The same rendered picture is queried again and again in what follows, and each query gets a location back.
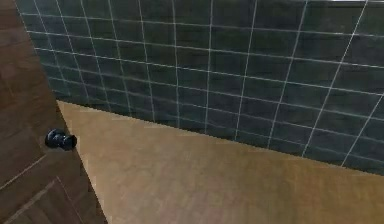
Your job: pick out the brown wooden room door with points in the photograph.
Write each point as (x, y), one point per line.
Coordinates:
(23, 100)

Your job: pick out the black round door knob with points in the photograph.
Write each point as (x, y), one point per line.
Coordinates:
(60, 140)

